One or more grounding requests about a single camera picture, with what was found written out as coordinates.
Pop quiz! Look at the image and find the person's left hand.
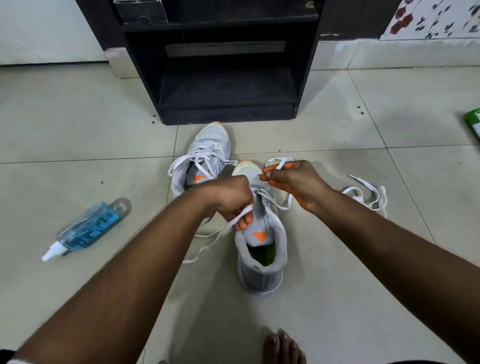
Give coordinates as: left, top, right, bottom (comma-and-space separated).
196, 175, 256, 232

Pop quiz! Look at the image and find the person's right hand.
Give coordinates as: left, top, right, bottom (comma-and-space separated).
259, 160, 333, 215

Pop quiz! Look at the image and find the clear plastic box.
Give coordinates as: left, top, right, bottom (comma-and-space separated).
113, 0, 169, 24

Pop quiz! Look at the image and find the person's right forearm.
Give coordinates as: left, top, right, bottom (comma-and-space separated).
311, 187, 480, 364

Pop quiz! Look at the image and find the person's left forearm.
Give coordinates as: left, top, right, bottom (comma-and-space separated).
14, 185, 217, 364

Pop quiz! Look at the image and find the person's right foot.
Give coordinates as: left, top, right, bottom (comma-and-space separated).
262, 329, 307, 364

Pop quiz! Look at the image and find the black open shelf box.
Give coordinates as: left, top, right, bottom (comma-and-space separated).
110, 0, 325, 126

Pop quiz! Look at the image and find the blue transparent bottle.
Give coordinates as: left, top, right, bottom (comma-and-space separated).
41, 197, 133, 263

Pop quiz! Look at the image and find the dark brown wooden cabinet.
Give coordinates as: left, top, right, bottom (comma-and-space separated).
74, 0, 402, 52

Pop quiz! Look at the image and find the green blue white bottle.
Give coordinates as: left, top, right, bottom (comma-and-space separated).
464, 108, 480, 143

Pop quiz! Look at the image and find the white floral patterned sheet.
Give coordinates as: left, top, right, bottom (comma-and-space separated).
379, 0, 480, 41

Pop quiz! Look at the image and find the zebra striped garment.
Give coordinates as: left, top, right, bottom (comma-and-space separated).
0, 348, 445, 364

